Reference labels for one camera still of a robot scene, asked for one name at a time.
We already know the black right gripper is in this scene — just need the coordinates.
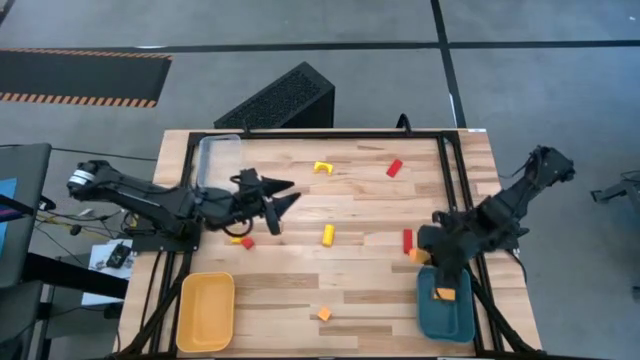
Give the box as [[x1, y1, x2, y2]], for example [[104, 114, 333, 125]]
[[417, 212, 484, 292]]

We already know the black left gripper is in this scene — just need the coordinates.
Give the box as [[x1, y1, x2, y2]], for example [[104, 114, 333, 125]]
[[227, 168, 303, 237]]

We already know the clear plastic bin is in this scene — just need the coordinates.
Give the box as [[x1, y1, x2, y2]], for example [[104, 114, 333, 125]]
[[195, 133, 245, 191]]

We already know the teal plastic bin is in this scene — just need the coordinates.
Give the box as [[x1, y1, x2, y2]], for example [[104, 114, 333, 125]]
[[416, 264, 476, 345]]

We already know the black perforated box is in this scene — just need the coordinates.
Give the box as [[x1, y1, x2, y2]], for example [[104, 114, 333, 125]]
[[213, 61, 336, 130]]

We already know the yellow plastic bin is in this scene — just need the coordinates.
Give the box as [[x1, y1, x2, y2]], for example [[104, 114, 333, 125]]
[[175, 271, 236, 354]]

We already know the black remote control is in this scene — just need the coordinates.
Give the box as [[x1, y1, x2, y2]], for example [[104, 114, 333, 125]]
[[105, 241, 132, 270]]

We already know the black tripod stand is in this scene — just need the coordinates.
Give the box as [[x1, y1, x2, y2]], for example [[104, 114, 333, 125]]
[[591, 171, 640, 204]]

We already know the white paper sheet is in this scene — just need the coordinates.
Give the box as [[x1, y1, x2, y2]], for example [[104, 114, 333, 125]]
[[81, 238, 135, 307]]

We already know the black beam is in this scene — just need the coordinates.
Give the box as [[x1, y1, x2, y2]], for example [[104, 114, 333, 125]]
[[22, 252, 130, 301]]

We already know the black hazard-striped floor mat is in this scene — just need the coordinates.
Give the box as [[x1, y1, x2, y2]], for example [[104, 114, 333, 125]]
[[0, 48, 174, 109]]

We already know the grey side table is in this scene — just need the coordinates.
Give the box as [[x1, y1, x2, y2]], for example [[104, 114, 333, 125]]
[[0, 143, 54, 289]]

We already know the blue screen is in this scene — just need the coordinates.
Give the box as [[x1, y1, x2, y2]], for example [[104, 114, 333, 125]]
[[0, 177, 19, 251]]

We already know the black aluminium table frame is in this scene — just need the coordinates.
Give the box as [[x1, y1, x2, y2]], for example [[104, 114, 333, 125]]
[[119, 128, 544, 360]]

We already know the black floor cable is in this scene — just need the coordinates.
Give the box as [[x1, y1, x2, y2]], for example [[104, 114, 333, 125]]
[[49, 146, 159, 163]]

